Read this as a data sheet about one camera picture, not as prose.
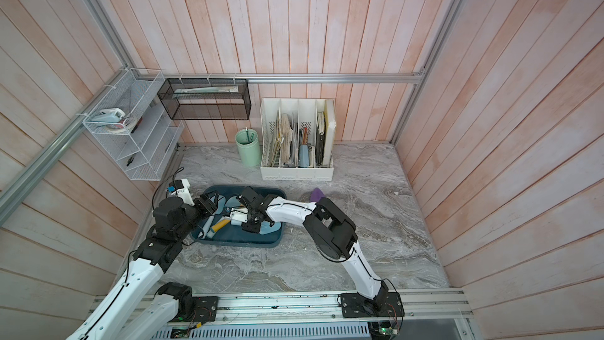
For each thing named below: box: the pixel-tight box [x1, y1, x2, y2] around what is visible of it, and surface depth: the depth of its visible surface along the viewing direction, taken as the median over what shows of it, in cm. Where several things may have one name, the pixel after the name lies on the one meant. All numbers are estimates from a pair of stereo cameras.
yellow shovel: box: [206, 216, 232, 239], surface depth 92 cm
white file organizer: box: [260, 98, 337, 182], surface depth 106 cm
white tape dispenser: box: [91, 107, 126, 123], surface depth 70 cm
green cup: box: [235, 128, 262, 167], surface depth 109 cm
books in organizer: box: [267, 99, 332, 168], surface depth 106 cm
